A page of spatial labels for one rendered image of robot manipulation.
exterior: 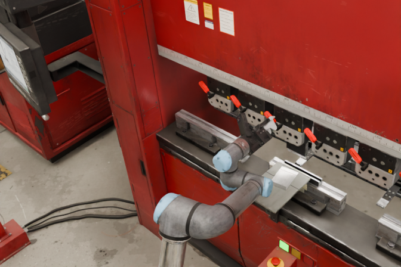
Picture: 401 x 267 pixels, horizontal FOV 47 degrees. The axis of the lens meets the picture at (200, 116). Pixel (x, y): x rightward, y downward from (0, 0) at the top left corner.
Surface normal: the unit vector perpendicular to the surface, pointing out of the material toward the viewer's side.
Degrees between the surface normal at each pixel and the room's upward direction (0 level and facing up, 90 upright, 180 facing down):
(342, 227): 0
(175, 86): 90
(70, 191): 0
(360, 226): 0
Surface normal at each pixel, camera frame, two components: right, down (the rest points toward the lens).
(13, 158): -0.08, -0.80
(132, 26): 0.72, 0.36
